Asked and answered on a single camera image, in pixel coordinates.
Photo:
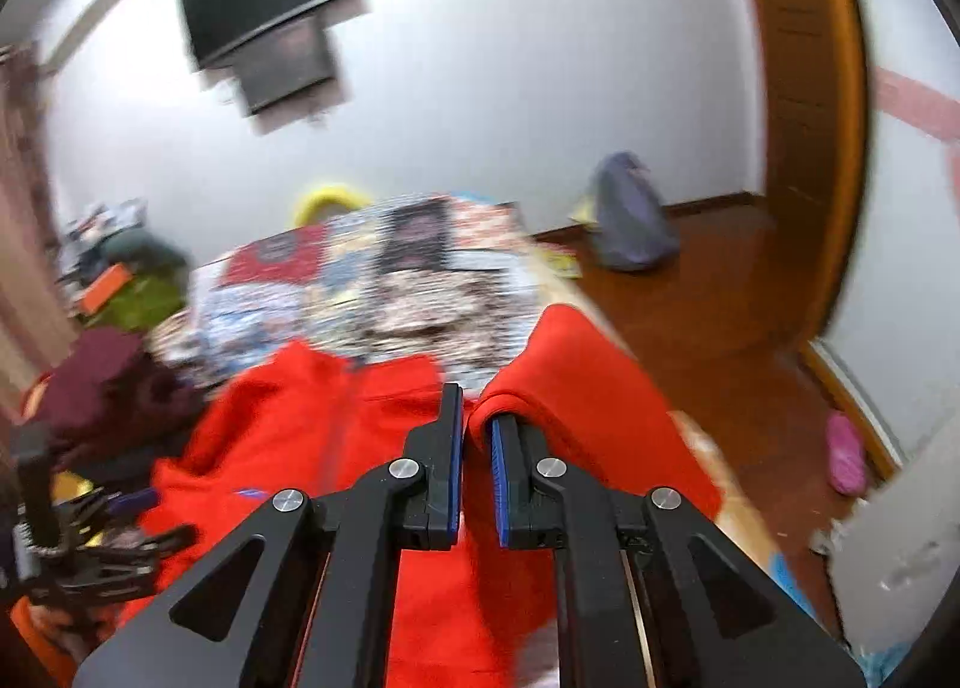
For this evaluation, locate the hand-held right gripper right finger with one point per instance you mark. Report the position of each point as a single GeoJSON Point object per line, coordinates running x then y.
{"type": "Point", "coordinates": [499, 478]}

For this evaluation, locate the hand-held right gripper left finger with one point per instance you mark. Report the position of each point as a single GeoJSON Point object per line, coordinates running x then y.
{"type": "Point", "coordinates": [454, 478]}

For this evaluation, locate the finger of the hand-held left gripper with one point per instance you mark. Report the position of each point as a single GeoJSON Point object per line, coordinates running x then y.
{"type": "Point", "coordinates": [127, 502]}
{"type": "Point", "coordinates": [150, 544]}

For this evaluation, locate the red garment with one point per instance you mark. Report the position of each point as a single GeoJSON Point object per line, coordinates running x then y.
{"type": "Point", "coordinates": [300, 403]}

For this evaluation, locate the person's left forearm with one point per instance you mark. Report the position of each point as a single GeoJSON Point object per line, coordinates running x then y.
{"type": "Point", "coordinates": [34, 635]}

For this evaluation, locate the maroon clothes pile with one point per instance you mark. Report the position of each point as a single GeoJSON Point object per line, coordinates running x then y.
{"type": "Point", "coordinates": [105, 388]}

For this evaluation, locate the patchwork printed blanket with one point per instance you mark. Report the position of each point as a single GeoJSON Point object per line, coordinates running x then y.
{"type": "Point", "coordinates": [420, 298]}

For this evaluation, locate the green and orange clutter pile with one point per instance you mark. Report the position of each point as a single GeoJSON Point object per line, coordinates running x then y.
{"type": "Point", "coordinates": [146, 290]}

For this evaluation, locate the orange box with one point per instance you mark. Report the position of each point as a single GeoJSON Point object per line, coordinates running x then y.
{"type": "Point", "coordinates": [105, 289]}

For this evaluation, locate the brown wardrobe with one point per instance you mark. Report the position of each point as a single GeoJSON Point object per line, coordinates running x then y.
{"type": "Point", "coordinates": [22, 245]}

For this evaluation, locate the purple-grey bag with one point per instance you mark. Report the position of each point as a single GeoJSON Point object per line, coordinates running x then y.
{"type": "Point", "coordinates": [630, 223]}

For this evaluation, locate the yellow round object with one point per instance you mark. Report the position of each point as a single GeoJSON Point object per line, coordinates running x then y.
{"type": "Point", "coordinates": [330, 196]}

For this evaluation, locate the pink slipper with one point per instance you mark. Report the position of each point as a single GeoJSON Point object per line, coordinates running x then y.
{"type": "Point", "coordinates": [846, 455]}

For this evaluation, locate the frosted glass door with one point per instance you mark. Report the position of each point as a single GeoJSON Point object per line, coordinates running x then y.
{"type": "Point", "coordinates": [907, 245]}

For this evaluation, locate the dark wall-mounted box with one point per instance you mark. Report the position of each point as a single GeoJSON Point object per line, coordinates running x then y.
{"type": "Point", "coordinates": [289, 73]}

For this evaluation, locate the wooden door frame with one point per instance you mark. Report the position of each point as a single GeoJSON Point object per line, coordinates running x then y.
{"type": "Point", "coordinates": [810, 95]}

